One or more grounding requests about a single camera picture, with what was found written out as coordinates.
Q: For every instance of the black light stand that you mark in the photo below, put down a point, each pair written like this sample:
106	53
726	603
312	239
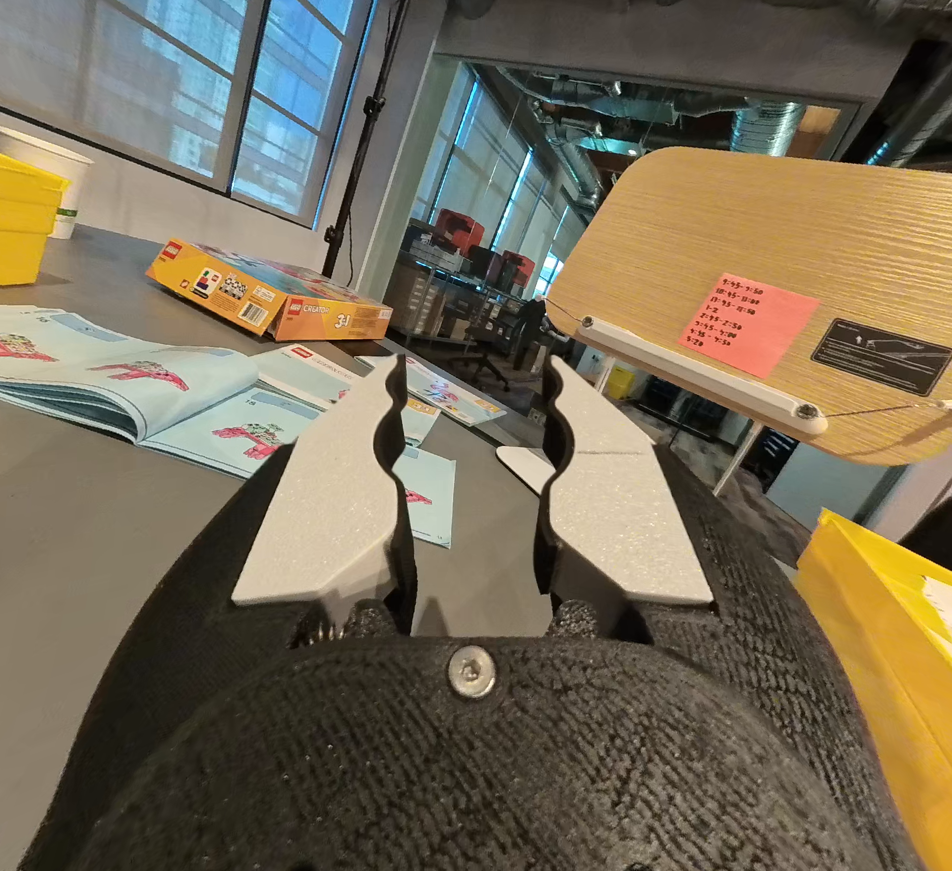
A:
372	105

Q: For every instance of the yellow floor bin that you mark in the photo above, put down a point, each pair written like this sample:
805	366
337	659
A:
621	384

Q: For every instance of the black office chair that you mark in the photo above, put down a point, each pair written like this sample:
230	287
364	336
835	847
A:
483	365

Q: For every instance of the white paper cup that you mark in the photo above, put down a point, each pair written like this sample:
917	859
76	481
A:
71	194

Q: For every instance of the large framed window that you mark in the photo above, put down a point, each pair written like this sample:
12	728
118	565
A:
149	30

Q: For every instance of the pink sticky note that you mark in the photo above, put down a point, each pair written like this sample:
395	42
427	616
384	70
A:
744	324

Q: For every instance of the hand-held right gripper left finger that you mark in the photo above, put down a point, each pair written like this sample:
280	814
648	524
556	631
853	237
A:
327	499

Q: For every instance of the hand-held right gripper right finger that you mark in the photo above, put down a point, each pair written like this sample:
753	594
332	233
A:
617	514

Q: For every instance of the grey desk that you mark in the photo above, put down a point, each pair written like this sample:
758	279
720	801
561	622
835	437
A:
111	514

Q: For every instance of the open light blue instruction booklet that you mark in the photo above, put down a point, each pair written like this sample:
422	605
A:
89	357

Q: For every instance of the orange toy brick box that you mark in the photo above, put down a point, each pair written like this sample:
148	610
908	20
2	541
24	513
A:
223	283

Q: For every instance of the wooden book stand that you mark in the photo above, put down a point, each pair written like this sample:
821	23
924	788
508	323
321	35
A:
744	231

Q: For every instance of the red equipment enclosure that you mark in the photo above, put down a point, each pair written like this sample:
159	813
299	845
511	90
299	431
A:
519	267
459	230

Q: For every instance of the closed light blue instruction booklet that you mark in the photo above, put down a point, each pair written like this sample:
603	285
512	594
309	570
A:
312	372
454	395

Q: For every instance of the metal shelf rack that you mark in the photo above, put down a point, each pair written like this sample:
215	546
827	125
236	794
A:
428	291

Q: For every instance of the ribbed silver ventilation duct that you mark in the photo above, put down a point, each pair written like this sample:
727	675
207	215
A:
766	127

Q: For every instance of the stacked yellow plastic bins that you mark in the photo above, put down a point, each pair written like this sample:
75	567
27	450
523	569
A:
22	231

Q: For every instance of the black label sticker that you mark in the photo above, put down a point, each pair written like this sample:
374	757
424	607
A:
885	357

